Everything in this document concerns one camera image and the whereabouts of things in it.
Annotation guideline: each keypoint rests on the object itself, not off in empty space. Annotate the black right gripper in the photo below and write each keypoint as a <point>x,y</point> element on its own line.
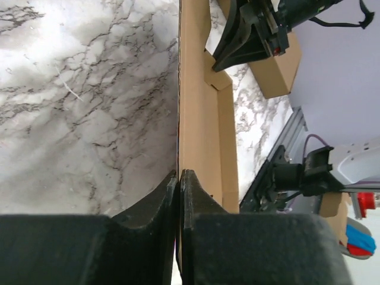
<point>254,30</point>

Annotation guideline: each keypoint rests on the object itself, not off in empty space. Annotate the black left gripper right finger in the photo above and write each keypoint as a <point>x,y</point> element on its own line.
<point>222,248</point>

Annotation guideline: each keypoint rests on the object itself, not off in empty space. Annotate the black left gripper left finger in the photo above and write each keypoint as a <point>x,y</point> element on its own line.
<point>134,247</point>

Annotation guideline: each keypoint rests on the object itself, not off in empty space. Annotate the cardboard box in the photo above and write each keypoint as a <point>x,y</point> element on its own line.
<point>276,74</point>
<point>206,119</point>
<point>334,208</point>

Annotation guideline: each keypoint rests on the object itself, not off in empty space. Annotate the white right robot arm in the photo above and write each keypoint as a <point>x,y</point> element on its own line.
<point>318,173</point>

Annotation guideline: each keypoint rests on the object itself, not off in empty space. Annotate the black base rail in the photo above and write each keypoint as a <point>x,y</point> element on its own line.
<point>287,147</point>

